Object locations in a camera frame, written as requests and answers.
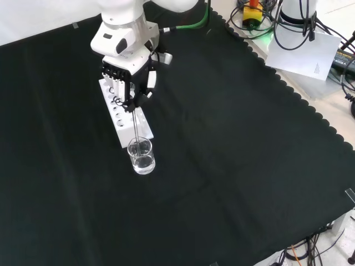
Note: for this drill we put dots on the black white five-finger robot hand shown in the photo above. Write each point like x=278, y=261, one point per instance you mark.
x=138, y=70

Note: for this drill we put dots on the clear glass rod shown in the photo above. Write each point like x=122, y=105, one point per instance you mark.
x=136, y=130

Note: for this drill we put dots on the white test tube rack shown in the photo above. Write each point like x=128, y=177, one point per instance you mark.
x=126, y=133

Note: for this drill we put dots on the clear glass beaker with liquid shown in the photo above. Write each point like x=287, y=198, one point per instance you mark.
x=142, y=163

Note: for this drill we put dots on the grey tape piece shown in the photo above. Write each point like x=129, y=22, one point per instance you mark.
x=75, y=25

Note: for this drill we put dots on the yellow stop button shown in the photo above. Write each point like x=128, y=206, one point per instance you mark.
x=251, y=15

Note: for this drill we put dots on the black bench cloth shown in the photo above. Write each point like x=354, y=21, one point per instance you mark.
x=222, y=166

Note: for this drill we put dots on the white paper sheet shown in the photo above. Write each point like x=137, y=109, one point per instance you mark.
x=302, y=58

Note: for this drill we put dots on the black power adapter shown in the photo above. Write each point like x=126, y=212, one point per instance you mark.
x=342, y=59

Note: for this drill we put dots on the pale metal base plate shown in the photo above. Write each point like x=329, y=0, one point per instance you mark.
x=319, y=87

